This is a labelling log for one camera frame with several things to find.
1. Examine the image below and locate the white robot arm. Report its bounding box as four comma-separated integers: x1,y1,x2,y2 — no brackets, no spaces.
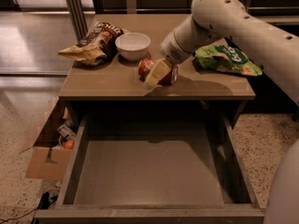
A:
145,0,299,224

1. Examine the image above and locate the red coke can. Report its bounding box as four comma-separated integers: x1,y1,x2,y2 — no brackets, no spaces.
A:
138,58,178,88

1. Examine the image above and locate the green chip bag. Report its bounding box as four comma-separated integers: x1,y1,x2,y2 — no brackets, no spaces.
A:
193,45,263,77

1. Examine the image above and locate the white ceramic bowl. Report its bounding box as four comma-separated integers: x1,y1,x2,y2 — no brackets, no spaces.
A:
115,33,150,62

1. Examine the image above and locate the packet in cardboard box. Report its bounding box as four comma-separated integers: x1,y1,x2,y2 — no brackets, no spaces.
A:
57,124,76,140

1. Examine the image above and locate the cardboard box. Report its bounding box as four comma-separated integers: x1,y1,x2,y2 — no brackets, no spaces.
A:
20,97,72,181

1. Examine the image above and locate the brown chip bag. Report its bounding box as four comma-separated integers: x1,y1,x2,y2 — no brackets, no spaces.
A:
58,21,128,66

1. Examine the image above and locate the open grey top drawer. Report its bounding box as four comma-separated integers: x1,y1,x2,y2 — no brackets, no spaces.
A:
36,114,264,224

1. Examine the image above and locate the grey drawer cabinet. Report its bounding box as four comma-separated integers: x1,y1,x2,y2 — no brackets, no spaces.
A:
59,14,255,124

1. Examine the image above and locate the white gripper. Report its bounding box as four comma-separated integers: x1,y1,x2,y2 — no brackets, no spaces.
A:
142,30,193,90

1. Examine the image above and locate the orange fruit in box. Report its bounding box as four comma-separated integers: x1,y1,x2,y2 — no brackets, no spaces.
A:
64,140,75,149

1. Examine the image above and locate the black cable on floor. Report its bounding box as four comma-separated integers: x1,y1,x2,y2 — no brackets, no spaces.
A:
0,190,60,224

